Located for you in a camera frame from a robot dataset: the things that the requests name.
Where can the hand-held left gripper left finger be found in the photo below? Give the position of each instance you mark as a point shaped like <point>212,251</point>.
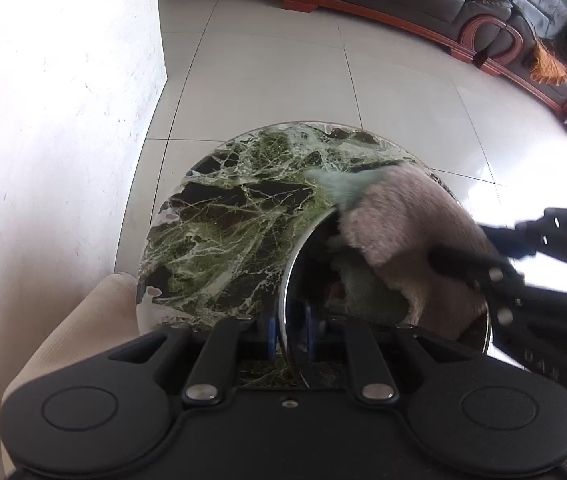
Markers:
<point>272,337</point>

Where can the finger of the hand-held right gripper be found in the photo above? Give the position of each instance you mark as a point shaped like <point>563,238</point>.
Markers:
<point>563,235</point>
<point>478,267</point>

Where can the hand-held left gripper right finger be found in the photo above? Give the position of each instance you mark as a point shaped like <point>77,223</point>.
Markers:
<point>311,337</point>

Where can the stainless steel bowl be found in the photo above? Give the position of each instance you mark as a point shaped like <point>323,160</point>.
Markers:
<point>308,275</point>

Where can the round green marble table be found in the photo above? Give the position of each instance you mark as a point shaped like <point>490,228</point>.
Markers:
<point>233,220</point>

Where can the small orange fringed blanket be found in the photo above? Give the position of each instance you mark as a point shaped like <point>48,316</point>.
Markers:
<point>551,65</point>

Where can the person's beige trousers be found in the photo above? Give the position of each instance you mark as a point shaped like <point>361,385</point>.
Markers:
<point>63,330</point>

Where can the dark leather sofa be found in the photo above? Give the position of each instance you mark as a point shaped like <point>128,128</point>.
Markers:
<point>403,5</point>
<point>538,5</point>

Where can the white curved counter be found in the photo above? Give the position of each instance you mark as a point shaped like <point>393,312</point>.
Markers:
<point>53,110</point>

